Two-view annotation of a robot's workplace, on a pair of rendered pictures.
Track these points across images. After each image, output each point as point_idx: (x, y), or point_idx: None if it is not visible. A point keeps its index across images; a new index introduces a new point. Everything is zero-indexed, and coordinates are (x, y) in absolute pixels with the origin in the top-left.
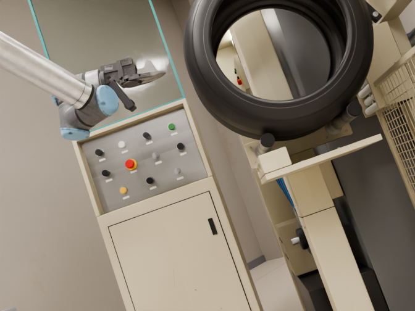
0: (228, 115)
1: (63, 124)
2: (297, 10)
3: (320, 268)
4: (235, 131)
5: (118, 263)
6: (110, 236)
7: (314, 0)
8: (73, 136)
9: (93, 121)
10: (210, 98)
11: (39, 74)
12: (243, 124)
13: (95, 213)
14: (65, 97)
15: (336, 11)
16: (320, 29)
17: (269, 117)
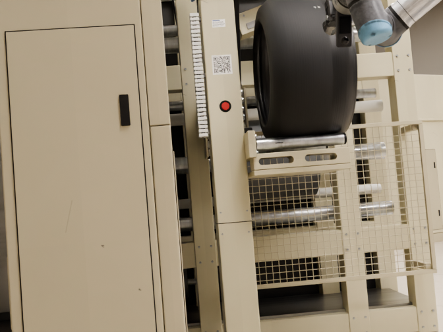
0: (349, 104)
1: (388, 20)
2: (259, 47)
3: (249, 275)
4: (300, 116)
5: (177, 218)
6: (173, 166)
7: (262, 49)
8: (383, 37)
9: (387, 41)
10: (352, 83)
11: None
12: (347, 117)
13: (169, 118)
14: (425, 13)
15: (265, 68)
16: (258, 72)
17: (351, 122)
